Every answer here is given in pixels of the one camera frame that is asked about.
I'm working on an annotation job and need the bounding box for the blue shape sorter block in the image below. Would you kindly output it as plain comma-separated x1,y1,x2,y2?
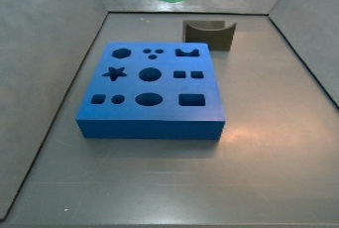
76,43,226,140

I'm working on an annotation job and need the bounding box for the dark curved holder block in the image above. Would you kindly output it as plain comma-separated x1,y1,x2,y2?
183,20,238,52

